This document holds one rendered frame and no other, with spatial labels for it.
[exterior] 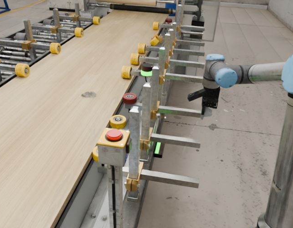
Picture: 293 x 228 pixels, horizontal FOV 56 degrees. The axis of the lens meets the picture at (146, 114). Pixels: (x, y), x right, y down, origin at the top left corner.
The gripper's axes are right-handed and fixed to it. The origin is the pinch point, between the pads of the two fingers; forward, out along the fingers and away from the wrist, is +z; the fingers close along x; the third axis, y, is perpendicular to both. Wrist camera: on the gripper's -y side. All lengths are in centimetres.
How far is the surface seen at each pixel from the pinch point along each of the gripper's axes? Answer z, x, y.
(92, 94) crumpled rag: -9, -5, -62
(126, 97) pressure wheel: -8.1, -1.4, -43.1
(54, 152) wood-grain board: -8, -55, -60
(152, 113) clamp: -3.9, -8.6, -26.6
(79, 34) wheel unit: -11, 98, -111
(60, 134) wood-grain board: -8, -43, -63
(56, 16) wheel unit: -24, 104, -135
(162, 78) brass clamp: -13.5, 16.6, -25.1
